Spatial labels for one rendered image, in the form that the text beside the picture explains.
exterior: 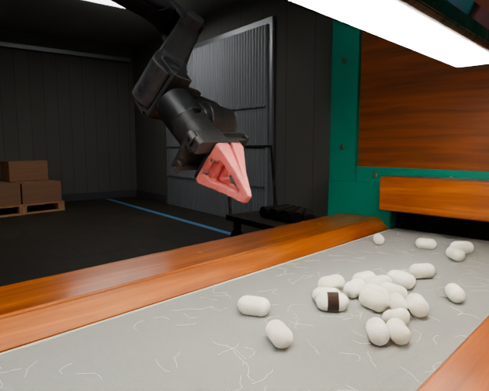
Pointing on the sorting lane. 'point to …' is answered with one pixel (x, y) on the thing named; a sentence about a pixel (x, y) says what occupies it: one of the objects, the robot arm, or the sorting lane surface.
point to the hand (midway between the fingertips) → (244, 195)
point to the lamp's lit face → (403, 29)
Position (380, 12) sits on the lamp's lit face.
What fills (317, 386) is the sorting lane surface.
